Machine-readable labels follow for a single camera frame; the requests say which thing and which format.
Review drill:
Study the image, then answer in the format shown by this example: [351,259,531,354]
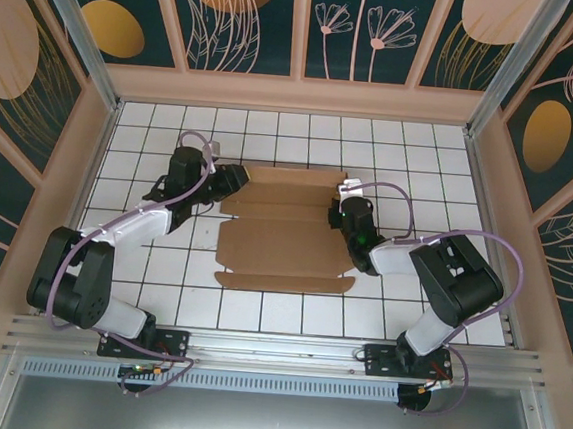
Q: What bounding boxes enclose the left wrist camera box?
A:
[204,138,225,164]

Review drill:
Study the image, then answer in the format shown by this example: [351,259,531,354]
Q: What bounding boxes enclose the large peach disc wall panel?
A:
[0,0,94,181]

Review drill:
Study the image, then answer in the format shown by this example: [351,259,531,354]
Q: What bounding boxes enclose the aluminium table edge rail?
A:
[447,133,541,350]
[31,96,123,323]

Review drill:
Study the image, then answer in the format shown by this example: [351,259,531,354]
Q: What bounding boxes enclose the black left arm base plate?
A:
[96,323,192,366]

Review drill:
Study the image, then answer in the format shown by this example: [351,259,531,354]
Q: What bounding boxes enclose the leaf print wall panel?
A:
[157,0,307,81]

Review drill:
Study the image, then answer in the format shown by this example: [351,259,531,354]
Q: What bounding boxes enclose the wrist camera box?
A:
[335,175,367,200]
[204,138,225,164]

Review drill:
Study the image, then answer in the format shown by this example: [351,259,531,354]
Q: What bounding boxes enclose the long aluminium mounting rail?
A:
[2,304,548,400]

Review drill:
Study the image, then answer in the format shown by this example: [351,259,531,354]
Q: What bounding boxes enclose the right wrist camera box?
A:
[335,175,367,200]

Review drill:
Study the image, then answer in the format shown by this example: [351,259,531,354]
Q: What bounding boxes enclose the small circuit board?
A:
[119,360,167,382]

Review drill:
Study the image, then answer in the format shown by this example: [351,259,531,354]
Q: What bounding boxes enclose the slotted grey cable duct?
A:
[19,349,403,408]

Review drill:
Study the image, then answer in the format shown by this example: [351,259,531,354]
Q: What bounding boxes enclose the peach circle gold-line wall panel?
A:
[416,0,538,99]

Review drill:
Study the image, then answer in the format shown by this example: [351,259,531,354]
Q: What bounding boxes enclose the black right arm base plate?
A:
[351,341,456,386]

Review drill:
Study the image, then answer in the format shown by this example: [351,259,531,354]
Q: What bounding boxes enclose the orange oval wall panel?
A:
[53,0,192,72]

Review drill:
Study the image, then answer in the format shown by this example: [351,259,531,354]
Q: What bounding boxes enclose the grey metal sheet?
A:
[0,349,570,429]

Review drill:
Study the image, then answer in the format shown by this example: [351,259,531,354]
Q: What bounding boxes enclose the aluminium corner post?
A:
[17,0,132,114]
[462,0,573,145]

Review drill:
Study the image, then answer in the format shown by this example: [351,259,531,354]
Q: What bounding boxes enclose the brown cardboard box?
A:
[211,160,367,300]

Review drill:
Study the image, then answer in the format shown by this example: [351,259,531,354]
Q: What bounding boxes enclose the flower print wall panel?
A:
[302,0,428,91]

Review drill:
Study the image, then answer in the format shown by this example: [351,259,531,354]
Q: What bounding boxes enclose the orange white connector wires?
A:
[419,374,455,397]

